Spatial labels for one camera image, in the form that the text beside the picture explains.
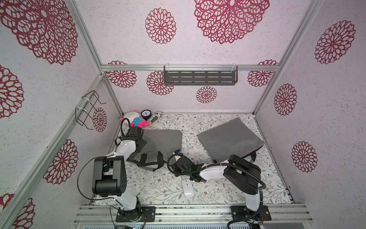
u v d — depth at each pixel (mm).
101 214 748
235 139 1001
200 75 937
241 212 738
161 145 942
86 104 768
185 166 704
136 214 668
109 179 455
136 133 746
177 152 815
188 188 814
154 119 1130
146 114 1168
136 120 1070
